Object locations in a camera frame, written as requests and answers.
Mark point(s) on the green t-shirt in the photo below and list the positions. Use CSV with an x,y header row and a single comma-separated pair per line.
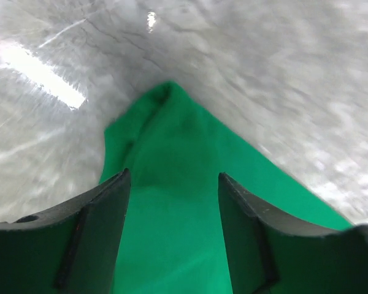
x,y
172,241

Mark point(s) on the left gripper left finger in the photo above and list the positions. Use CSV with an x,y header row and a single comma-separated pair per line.
x,y
69,248

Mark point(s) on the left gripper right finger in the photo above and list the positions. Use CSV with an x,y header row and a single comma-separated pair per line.
x,y
271,251

